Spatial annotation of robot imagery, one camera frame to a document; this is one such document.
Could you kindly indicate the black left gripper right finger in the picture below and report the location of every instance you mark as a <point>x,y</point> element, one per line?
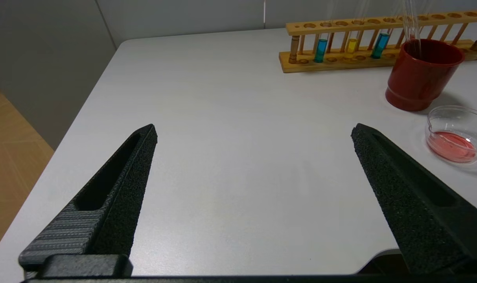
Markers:
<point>419,212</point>

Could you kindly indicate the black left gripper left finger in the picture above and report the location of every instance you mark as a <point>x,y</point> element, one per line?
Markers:
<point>116,204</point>

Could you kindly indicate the test tube with red liquid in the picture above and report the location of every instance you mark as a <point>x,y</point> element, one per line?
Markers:
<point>413,23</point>
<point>408,38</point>

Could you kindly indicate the wooden test tube rack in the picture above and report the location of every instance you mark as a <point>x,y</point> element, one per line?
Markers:
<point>340,63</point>

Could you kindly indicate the test tube with teal liquid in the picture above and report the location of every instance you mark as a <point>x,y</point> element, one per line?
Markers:
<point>321,51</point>
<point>380,46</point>

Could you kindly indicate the test tube with yellow liquid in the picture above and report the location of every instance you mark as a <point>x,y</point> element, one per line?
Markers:
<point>352,45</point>

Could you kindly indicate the clear plastic spouted bowl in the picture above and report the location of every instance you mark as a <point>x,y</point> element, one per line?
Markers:
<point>454,145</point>

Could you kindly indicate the dark red plastic cup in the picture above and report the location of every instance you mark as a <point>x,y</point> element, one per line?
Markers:
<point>419,82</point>

